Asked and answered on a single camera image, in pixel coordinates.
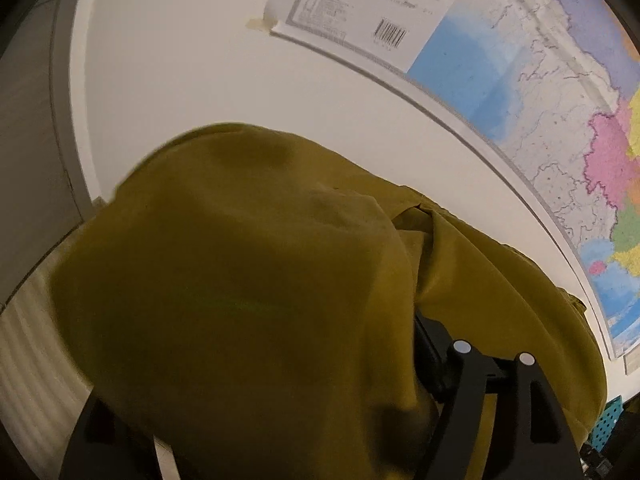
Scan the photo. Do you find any mustard yellow garment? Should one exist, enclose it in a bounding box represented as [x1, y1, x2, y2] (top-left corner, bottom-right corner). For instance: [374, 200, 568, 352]
[50, 124, 606, 479]

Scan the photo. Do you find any turquoise plastic storage basket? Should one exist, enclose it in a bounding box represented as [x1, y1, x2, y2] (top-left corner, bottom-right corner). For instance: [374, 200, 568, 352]
[587, 396, 623, 452]

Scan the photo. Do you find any brown wooden door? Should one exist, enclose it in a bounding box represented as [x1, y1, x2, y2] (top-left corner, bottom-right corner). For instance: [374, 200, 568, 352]
[1, 0, 94, 304]

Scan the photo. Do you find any white wall socket plate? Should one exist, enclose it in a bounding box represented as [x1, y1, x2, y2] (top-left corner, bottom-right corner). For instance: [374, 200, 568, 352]
[624, 344, 640, 376]

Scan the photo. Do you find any colourful wall map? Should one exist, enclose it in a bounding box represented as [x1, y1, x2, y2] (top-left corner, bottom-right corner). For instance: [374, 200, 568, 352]
[264, 0, 639, 358]

